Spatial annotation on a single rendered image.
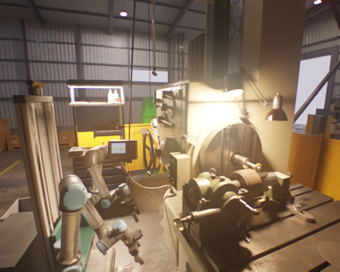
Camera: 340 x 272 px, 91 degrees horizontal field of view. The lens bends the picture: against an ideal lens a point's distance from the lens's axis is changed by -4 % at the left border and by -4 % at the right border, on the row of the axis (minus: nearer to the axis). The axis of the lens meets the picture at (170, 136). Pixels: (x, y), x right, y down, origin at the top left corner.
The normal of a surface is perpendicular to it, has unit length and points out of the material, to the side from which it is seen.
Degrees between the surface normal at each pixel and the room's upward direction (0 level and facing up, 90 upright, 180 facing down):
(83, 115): 90
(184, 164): 90
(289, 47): 90
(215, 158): 90
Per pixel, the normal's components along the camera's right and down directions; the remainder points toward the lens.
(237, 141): 0.35, 0.18
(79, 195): 0.60, 0.03
